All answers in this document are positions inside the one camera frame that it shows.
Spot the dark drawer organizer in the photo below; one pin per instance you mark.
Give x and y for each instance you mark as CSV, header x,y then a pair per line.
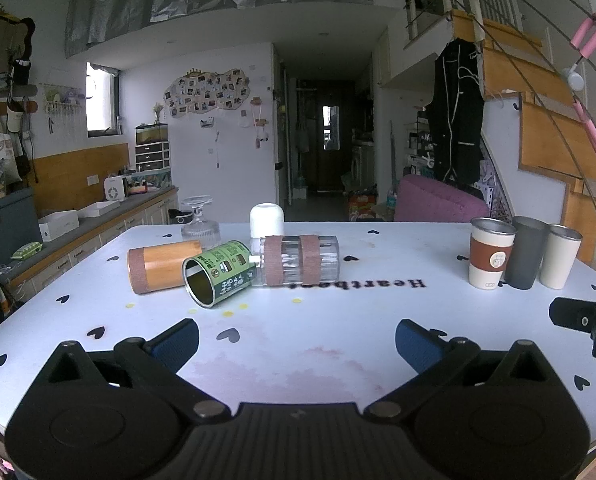
x,y
152,156

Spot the plain white cup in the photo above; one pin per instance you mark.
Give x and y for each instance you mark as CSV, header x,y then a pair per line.
x,y
267,220

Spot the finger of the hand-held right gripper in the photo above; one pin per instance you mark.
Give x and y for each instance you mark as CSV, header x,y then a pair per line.
x,y
572,314

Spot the window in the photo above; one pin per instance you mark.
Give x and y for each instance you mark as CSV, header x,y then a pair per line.
x,y
100,102

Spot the small white appliance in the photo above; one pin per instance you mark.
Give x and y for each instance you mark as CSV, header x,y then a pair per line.
x,y
114,188

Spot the kitchen counter cabinet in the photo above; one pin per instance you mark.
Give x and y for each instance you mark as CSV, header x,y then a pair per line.
x,y
88,240

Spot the white steel cup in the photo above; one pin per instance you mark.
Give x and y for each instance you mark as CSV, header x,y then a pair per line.
x,y
560,260

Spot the dark entrance door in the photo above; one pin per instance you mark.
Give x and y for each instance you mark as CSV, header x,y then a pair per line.
x,y
330,145

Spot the pink armchair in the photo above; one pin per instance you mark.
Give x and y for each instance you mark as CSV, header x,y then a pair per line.
x,y
437,202

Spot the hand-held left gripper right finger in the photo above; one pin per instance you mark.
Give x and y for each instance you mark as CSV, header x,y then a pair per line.
x,y
416,347

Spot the dark grey cup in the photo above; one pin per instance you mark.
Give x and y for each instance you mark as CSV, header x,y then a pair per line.
x,y
525,255

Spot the grey storage box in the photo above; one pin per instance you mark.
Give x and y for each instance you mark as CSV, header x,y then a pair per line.
x,y
5,225

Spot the green patterned pouch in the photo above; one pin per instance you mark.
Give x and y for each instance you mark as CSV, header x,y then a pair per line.
x,y
27,251

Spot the plastic water bottle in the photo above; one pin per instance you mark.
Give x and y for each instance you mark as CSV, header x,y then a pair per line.
x,y
391,200

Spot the beige tote bag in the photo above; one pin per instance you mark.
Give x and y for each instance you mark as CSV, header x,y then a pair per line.
x,y
0,160

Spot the bamboo cup with brown band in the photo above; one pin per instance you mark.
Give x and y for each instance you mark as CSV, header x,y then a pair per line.
x,y
163,267

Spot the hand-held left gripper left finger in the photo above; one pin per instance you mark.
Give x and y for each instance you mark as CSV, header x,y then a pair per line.
x,y
178,346

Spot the flat white tray box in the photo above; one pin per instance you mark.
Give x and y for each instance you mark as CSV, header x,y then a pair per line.
x,y
98,209

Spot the green printed tin cup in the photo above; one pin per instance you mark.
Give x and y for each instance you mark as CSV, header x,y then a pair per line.
x,y
225,272

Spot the pink clamp tool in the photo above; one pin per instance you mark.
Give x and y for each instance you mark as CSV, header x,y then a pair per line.
x,y
590,115

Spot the glass fish tank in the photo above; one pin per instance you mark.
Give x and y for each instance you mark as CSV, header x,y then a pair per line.
x,y
152,134

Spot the white cardboard box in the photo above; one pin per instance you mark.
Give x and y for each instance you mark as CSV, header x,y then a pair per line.
x,y
58,225

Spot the white cup with brown sleeve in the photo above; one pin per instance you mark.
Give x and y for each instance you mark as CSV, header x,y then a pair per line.
x,y
490,257

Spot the cloud-shaped photo board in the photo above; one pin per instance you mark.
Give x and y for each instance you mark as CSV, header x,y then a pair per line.
x,y
205,92

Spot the black hanging coat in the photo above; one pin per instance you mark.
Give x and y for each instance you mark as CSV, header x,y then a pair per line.
x,y
455,120

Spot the clear bottle with brown bands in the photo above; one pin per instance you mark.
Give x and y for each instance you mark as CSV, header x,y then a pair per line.
x,y
293,260

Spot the clear ribbed glass goblet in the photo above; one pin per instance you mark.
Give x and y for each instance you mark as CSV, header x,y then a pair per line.
x,y
200,230

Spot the wooden staircase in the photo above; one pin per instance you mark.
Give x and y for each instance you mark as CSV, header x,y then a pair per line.
x,y
547,125

